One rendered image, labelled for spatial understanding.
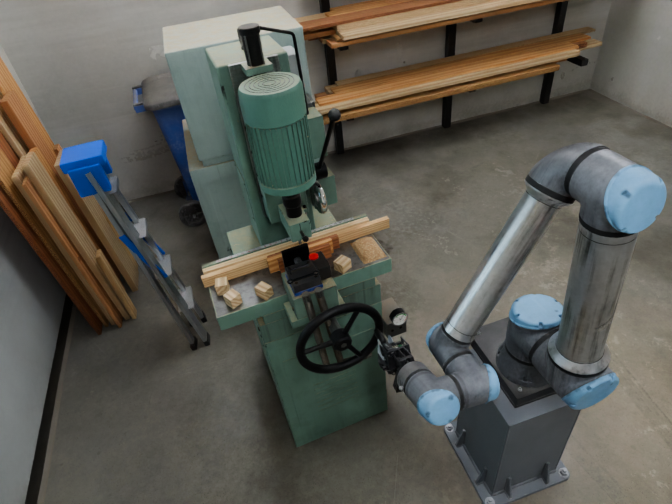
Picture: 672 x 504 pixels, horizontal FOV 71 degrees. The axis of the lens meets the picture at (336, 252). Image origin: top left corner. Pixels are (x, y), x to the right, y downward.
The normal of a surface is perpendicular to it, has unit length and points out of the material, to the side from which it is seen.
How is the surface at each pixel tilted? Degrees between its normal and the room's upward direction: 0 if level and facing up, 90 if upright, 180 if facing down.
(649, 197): 82
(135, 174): 90
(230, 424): 0
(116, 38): 90
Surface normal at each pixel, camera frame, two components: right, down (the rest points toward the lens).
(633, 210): 0.29, 0.47
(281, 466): -0.10, -0.76
